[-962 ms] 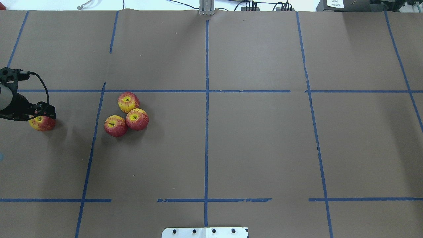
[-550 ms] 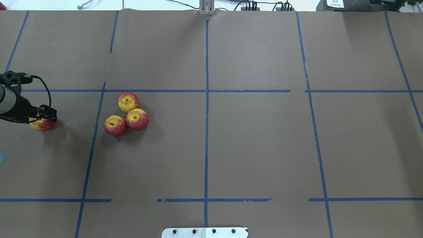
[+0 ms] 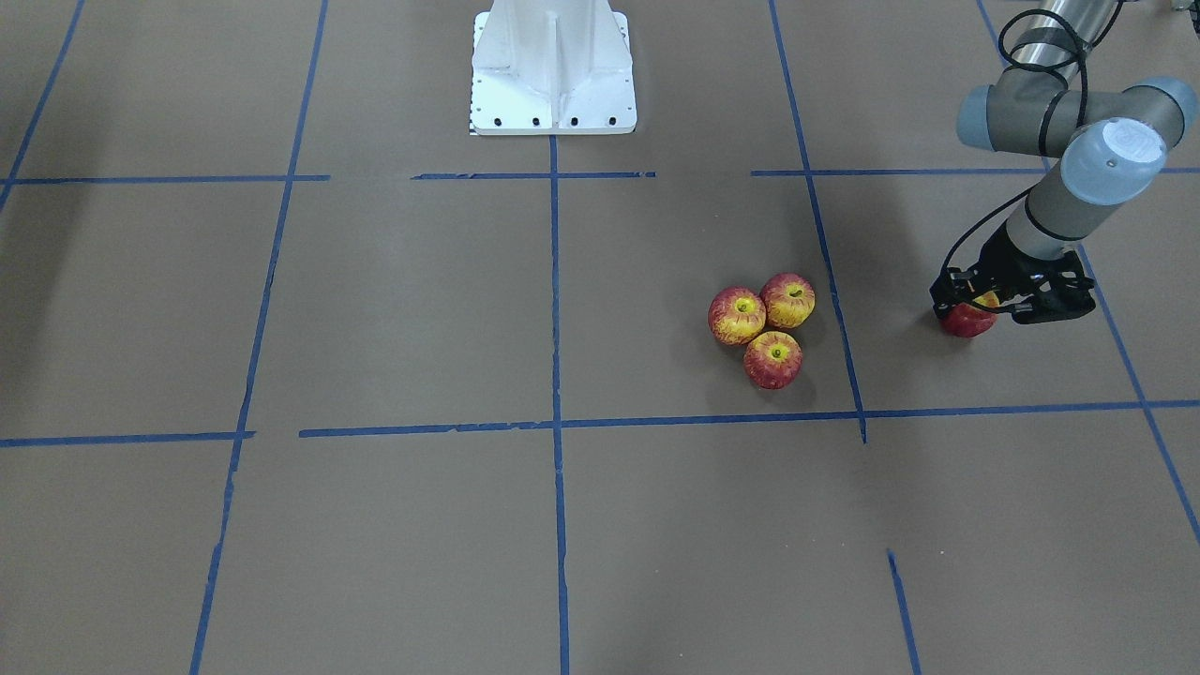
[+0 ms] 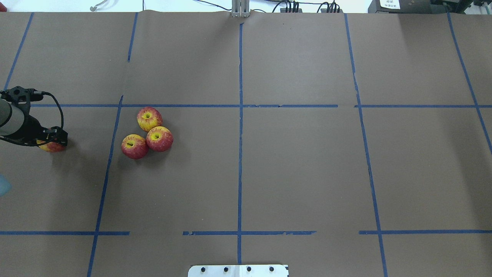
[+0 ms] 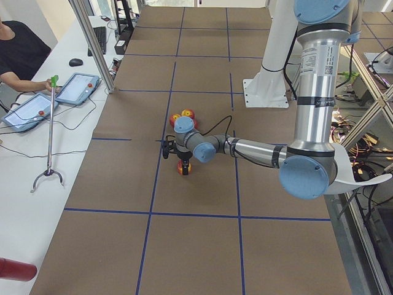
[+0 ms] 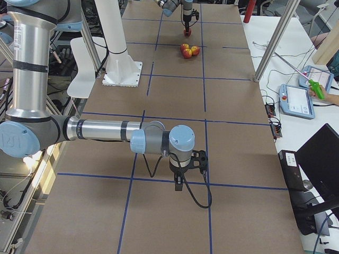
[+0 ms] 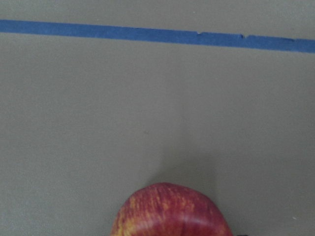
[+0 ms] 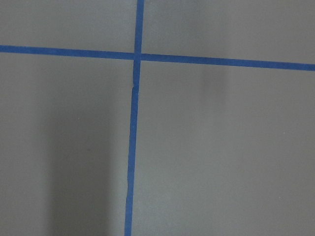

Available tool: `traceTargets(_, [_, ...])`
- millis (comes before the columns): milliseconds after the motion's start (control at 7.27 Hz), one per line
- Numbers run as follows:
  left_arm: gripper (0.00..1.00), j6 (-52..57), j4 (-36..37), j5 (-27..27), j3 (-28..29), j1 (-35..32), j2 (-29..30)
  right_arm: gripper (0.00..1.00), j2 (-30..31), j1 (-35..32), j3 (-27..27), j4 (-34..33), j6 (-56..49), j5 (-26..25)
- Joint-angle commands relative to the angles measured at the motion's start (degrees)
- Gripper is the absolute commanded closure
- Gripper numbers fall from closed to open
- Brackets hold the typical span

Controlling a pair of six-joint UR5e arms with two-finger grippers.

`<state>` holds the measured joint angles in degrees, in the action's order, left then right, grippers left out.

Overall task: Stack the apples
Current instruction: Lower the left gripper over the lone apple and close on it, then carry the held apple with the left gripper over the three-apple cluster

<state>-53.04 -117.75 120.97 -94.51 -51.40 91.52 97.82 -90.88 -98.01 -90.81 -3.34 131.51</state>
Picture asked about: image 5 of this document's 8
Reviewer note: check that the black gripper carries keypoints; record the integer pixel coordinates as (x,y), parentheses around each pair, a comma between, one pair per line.
(184,155)

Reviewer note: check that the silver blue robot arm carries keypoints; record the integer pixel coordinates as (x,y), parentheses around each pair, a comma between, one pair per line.
(307,166)

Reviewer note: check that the person's hand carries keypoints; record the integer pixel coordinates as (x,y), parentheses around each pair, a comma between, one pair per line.
(48,86)

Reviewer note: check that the brown paper table cover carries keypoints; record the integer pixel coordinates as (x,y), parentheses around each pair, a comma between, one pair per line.
(133,225)

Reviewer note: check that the far blue teach pendant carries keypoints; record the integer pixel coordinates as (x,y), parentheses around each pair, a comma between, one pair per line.
(77,89)

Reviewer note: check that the blue teach pendant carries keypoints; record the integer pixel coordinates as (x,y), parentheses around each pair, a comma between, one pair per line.
(77,89)
(27,115)

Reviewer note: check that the black box device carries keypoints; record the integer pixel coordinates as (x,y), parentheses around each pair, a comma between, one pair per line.
(120,47)

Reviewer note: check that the black computer mouse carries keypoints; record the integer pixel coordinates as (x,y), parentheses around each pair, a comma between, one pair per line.
(75,62)

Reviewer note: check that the silver reacher grabber tool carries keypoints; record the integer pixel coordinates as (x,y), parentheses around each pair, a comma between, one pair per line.
(50,171)

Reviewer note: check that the black keyboard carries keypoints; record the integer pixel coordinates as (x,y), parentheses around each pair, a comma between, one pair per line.
(100,33)

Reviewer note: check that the near blue teach pendant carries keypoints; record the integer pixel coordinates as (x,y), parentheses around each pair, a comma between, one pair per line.
(27,115)

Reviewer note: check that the person in black shirt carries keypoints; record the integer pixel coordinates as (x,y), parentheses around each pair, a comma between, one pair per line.
(22,54)

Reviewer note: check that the red cylinder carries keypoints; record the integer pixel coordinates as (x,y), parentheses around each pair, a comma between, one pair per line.
(16,270)

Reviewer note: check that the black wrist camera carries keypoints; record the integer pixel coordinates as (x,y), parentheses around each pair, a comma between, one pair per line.
(169,146)

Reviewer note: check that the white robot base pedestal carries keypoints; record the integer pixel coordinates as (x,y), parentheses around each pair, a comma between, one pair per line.
(267,89)

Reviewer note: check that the aluminium frame post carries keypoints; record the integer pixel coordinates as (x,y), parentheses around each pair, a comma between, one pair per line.
(84,21)

